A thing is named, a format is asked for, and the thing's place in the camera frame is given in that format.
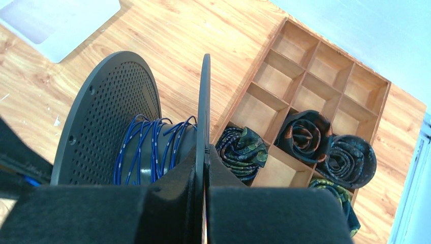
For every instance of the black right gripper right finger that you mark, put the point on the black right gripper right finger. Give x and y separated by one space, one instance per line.
237 213

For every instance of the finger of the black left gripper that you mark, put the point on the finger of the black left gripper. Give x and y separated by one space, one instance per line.
22 169

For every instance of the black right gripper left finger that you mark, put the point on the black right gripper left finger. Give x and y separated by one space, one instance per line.
162 212

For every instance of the dark grey filament spool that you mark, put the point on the dark grey filament spool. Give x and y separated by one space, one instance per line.
115 134

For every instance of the clear plastic divided tray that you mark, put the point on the clear plastic divided tray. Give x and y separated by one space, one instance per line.
55 28

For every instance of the wooden compartment organizer tray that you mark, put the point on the wooden compartment organizer tray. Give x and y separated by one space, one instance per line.
317 111

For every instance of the aluminium corner frame post right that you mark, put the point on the aluminium corner frame post right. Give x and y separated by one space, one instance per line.
412 218

